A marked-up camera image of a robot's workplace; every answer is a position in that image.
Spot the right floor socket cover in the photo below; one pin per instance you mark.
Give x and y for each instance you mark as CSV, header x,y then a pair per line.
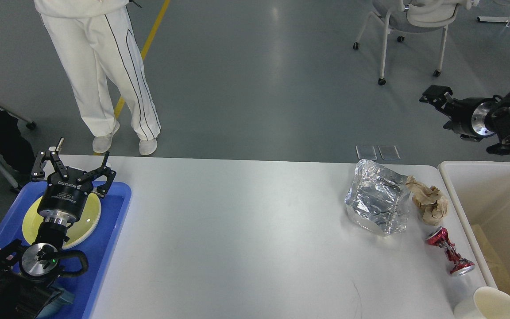
x,y
389,152

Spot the yellow plastic plate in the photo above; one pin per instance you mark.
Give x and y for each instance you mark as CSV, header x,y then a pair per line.
x,y
32,219

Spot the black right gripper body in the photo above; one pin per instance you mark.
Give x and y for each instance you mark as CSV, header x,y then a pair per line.
x,y
473,114

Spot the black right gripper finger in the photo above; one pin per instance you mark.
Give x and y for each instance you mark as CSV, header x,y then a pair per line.
x,y
440,97
458,128

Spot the left floor socket cover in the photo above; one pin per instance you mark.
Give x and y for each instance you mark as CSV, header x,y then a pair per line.
x,y
366,152

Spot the white plastic bin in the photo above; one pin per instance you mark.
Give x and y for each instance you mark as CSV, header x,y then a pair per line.
x,y
480,193

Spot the blue plastic tray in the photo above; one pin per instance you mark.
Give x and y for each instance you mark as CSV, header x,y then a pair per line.
x,y
98,247

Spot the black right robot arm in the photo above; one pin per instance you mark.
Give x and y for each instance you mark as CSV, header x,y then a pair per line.
x,y
499,120

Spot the white paper cup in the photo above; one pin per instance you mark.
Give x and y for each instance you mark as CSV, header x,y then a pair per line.
x,y
484,303

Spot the crushed red soda can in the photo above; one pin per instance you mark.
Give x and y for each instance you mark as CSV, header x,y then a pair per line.
x,y
440,238

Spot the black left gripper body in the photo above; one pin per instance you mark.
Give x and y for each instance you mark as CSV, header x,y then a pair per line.
x,y
64,200

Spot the floor socket cover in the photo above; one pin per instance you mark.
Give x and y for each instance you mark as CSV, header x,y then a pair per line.
x,y
389,152
366,152

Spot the brown paper bag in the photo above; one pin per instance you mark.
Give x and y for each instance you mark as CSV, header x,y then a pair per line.
x,y
497,268

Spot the person in white tracksuit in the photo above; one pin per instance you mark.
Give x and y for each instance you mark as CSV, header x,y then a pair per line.
x,y
95,43

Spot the aluminium foil tray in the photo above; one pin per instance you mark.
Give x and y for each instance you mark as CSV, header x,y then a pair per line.
x,y
377,199

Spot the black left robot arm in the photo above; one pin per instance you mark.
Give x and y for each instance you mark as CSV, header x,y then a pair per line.
x,y
28,273

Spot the white grey office chair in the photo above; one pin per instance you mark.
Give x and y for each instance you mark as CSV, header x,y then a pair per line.
x,y
413,17

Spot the brown paper ball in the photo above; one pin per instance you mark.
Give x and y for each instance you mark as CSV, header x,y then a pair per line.
x,y
431,202

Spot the teal green mug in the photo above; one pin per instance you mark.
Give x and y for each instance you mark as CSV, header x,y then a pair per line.
x,y
65,298

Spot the white table base frame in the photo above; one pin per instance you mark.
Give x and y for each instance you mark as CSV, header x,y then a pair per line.
x,y
509,17

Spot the person in black trousers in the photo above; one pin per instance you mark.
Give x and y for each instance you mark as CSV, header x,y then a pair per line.
x,y
15,150

